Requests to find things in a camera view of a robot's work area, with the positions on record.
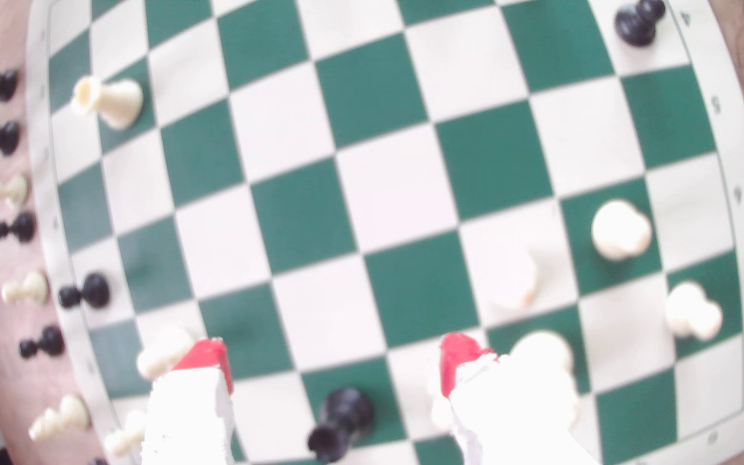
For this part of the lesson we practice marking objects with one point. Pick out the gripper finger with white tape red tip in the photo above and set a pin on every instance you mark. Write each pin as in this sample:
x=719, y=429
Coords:
x=188, y=420
x=501, y=420

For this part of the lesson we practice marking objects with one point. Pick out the black chess rook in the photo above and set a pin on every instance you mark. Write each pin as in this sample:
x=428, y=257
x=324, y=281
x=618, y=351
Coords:
x=346, y=410

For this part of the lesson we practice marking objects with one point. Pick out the tall white chess piece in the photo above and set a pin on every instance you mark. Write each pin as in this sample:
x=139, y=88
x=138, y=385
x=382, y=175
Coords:
x=545, y=345

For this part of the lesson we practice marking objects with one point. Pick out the white chess bishop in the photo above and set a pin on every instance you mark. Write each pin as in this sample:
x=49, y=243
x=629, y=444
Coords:
x=72, y=413

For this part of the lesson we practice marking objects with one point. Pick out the green and white chess board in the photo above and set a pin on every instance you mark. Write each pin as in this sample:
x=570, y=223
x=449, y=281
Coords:
x=398, y=187

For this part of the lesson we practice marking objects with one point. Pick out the white chess rook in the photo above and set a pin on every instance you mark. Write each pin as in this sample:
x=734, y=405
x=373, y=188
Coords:
x=120, y=103

